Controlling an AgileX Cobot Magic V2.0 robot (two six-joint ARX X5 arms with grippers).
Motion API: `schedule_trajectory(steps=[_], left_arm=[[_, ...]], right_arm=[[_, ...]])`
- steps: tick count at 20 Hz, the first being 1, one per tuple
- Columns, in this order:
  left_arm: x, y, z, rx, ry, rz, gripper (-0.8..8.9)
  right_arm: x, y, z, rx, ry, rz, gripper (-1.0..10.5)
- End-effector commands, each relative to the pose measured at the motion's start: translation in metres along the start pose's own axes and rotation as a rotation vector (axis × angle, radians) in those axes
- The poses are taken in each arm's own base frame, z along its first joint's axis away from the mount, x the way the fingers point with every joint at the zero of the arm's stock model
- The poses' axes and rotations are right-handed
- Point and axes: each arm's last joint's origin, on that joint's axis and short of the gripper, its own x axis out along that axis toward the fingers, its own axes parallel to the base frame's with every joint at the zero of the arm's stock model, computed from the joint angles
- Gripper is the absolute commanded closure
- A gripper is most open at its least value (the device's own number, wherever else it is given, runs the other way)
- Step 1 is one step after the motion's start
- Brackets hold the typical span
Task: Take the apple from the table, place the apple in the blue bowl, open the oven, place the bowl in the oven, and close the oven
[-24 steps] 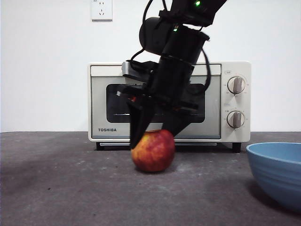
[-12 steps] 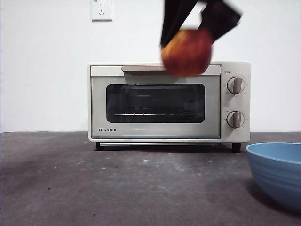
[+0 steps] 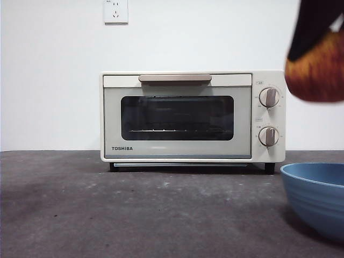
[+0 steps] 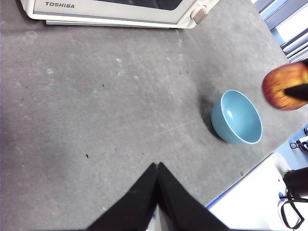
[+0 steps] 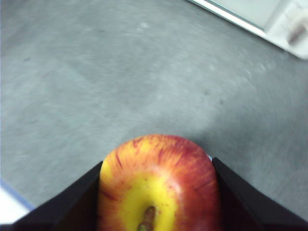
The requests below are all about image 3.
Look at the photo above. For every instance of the white wall socket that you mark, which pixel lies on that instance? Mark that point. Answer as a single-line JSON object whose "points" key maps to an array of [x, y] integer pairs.
{"points": [[116, 12]]}

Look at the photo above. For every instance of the temperature knob with taupe grip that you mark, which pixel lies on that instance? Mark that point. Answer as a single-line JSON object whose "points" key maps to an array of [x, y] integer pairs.
{"points": [[269, 97]]}

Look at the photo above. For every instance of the blue ribbed bowl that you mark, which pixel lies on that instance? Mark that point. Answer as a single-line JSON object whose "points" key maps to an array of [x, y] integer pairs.
{"points": [[317, 199]]}

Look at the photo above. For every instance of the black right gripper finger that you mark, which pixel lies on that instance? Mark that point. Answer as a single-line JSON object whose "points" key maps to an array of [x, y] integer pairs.
{"points": [[311, 21]]}

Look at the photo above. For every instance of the red yellow apple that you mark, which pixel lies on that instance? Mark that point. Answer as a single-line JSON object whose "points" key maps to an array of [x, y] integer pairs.
{"points": [[317, 78]]}

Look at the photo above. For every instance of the cream Toshiba toaster oven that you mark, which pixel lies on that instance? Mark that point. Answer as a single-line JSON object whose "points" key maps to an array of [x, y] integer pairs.
{"points": [[268, 78]]}

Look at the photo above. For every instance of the timer knob with taupe grip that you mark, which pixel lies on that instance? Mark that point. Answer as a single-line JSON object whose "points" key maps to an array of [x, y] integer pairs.
{"points": [[268, 137]]}

